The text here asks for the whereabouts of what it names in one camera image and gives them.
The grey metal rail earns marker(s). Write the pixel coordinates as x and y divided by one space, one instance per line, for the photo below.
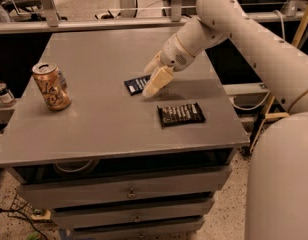
95 25

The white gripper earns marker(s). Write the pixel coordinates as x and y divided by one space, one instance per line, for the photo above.
172 54

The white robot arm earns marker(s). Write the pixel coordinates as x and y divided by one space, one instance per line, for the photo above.
277 191

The middle grey drawer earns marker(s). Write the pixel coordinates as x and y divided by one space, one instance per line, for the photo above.
133 213

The grey drawer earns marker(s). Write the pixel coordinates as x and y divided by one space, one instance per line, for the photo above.
133 213
125 188
139 230

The orange soda can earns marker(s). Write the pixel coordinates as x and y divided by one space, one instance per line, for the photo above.
52 85

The blue rxbar wrapper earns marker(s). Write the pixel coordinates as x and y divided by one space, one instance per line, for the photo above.
136 85

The top grey drawer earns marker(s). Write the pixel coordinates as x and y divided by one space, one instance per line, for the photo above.
125 188

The grey drawer cabinet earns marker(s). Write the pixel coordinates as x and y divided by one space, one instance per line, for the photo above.
106 132

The black rxbar wrapper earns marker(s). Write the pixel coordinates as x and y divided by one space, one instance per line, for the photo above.
180 115

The bottom grey drawer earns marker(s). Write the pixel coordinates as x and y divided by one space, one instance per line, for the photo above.
139 230

